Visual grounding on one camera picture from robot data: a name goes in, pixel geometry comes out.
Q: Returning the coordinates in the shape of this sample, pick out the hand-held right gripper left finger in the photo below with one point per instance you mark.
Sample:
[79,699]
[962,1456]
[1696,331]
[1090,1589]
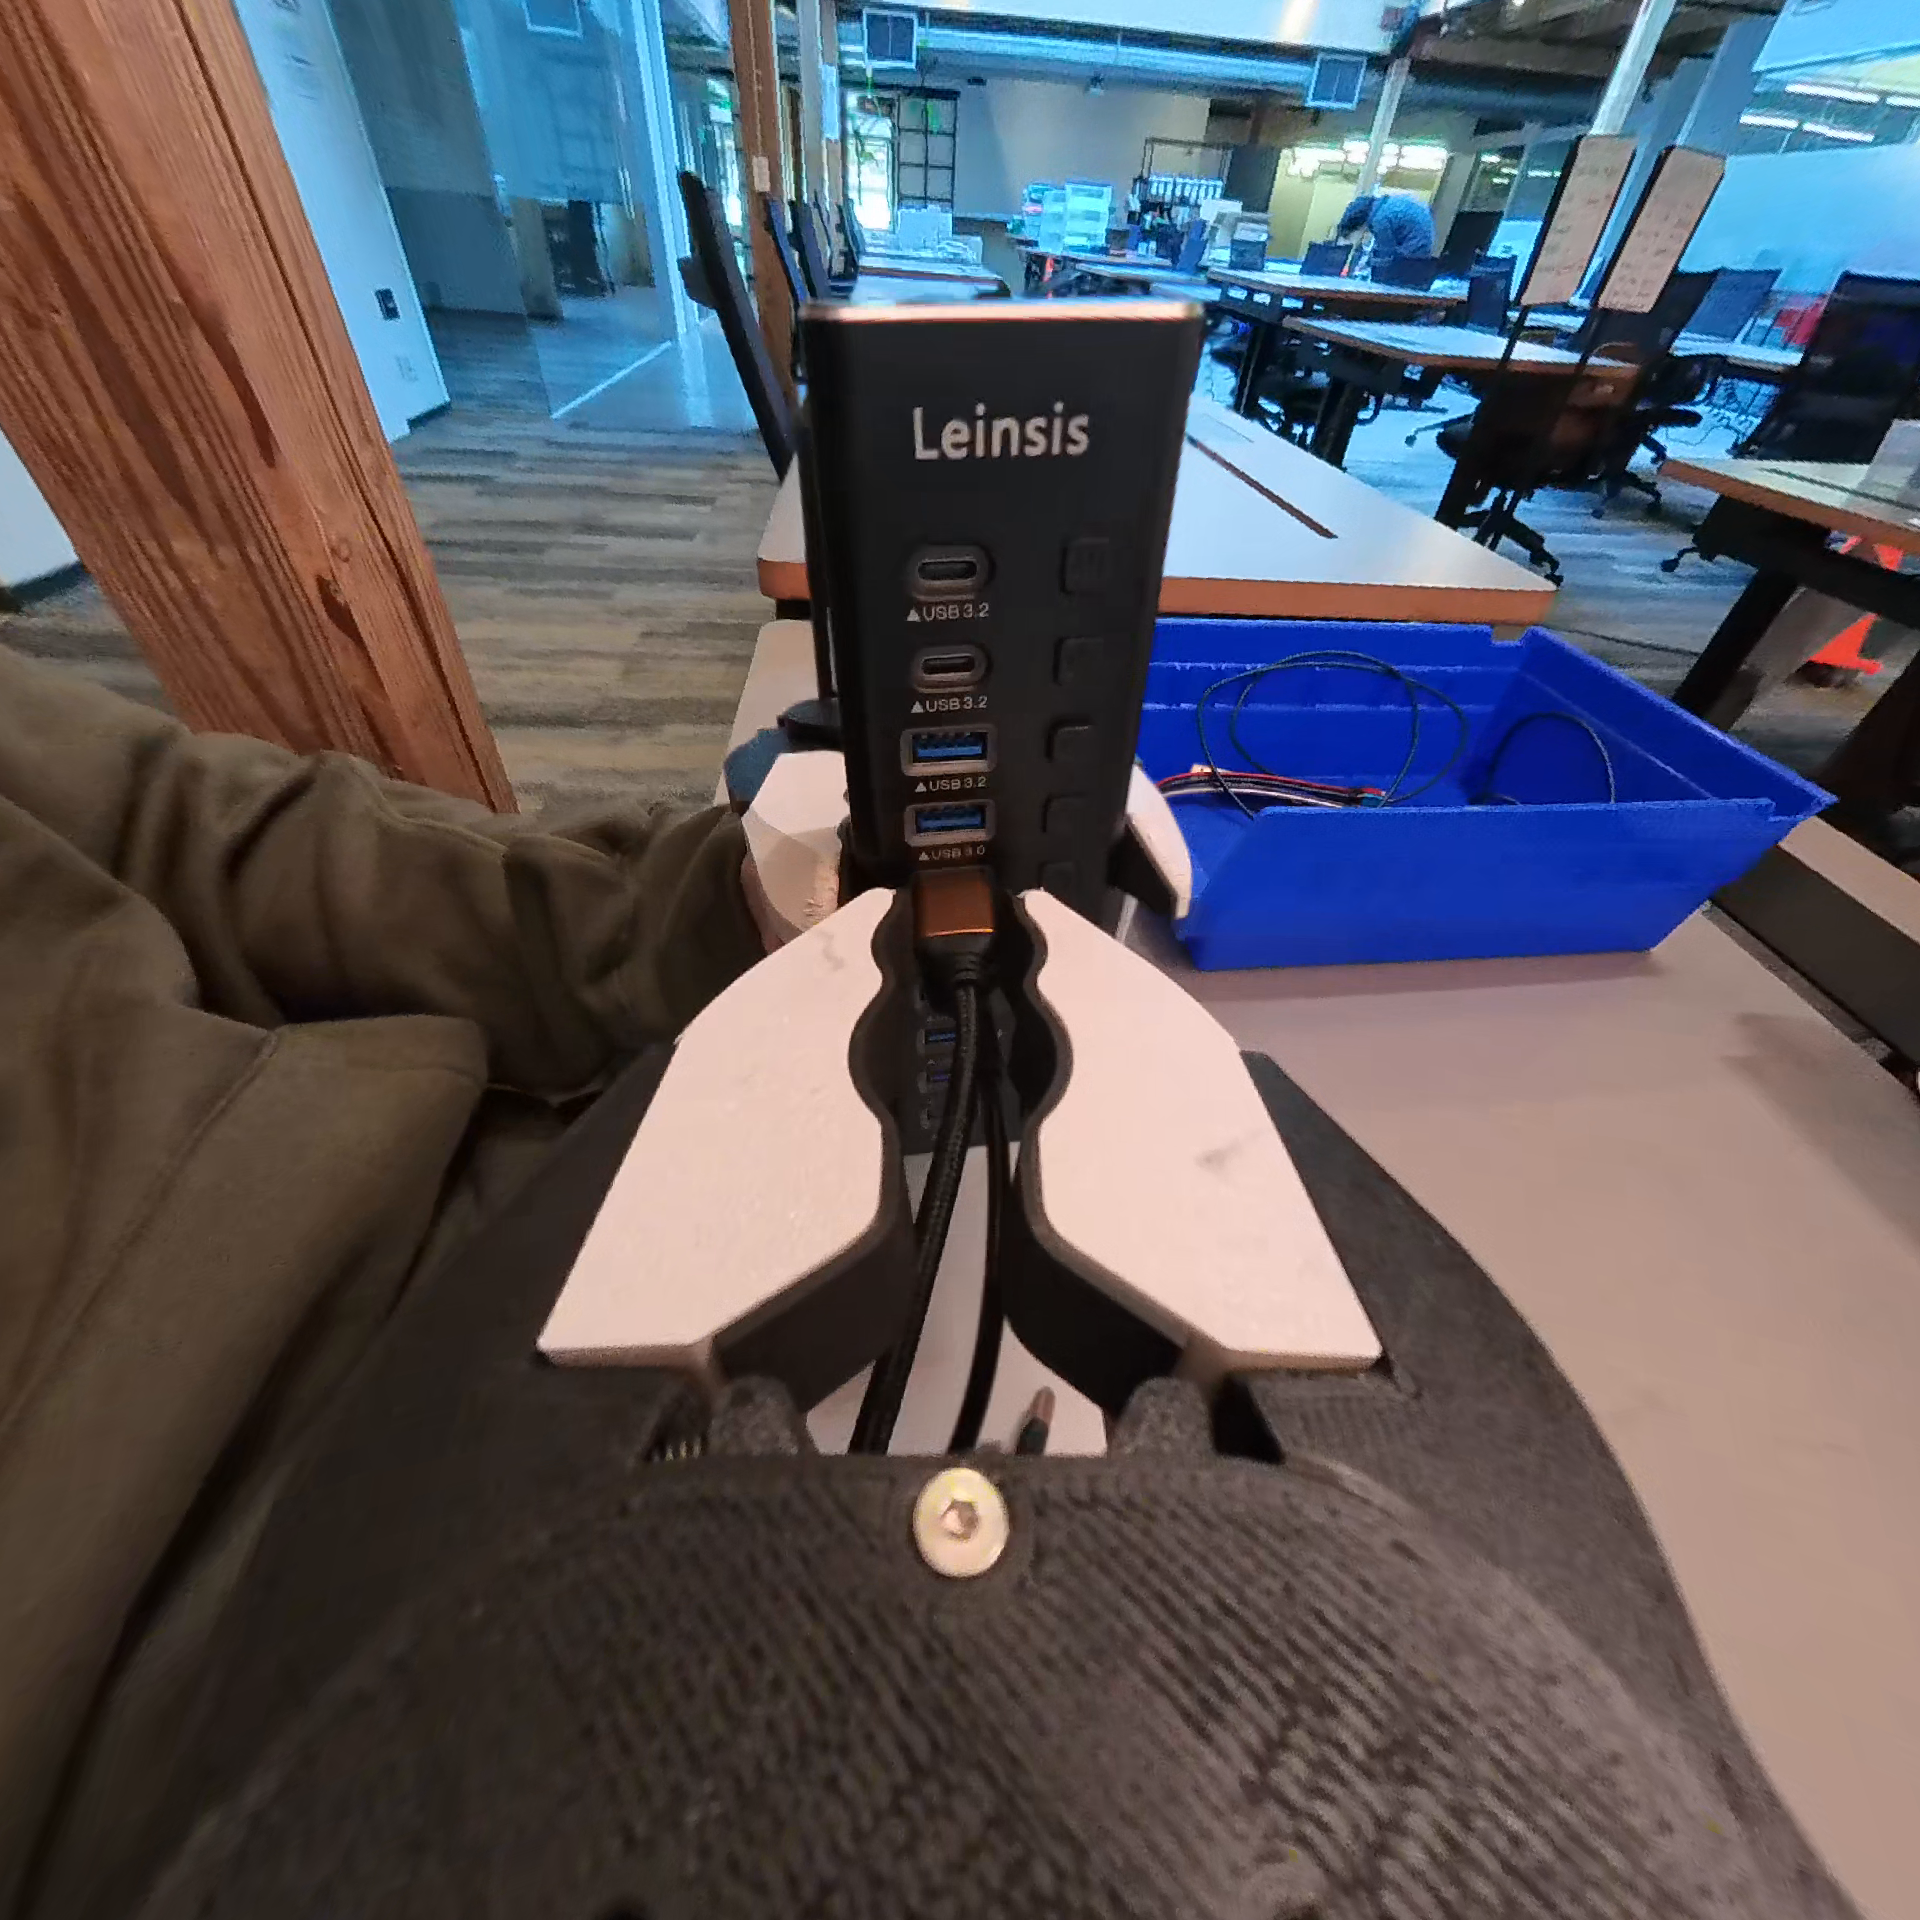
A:
[749,1171]

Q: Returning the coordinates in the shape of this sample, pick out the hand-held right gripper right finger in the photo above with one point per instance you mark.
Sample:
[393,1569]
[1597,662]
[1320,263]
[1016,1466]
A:
[1184,1171]

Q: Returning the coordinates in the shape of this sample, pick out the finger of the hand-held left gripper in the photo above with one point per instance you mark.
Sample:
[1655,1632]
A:
[1156,856]
[795,840]

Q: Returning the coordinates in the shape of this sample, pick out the black usb hub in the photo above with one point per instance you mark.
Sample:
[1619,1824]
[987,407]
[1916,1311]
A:
[1004,494]

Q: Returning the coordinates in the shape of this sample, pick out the white desk with wooden edge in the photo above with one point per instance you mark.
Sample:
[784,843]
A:
[1349,557]

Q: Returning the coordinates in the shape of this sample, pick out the grey desk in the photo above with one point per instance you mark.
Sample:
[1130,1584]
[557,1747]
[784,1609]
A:
[1575,1200]

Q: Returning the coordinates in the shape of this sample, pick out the wooden top desk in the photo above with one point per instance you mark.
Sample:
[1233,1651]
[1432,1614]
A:
[1785,488]
[1441,345]

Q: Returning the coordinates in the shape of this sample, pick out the blue plastic bin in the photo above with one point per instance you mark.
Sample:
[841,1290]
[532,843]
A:
[1499,893]

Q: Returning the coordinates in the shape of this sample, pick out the black chair back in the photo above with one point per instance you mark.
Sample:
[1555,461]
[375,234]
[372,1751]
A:
[733,330]

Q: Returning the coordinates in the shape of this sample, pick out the black office chair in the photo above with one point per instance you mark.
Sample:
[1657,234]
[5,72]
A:
[1546,450]

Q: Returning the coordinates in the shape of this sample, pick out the wooden pillar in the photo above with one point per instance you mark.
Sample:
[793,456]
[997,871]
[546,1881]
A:
[195,376]

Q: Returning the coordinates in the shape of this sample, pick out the orange traffic cone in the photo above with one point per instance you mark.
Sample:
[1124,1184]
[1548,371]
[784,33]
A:
[1844,645]

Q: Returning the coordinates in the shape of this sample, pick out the paper board on stand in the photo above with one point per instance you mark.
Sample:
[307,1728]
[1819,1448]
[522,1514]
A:
[1661,225]
[1578,217]

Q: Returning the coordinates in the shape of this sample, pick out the slim wooden post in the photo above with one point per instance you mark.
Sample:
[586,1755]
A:
[762,181]

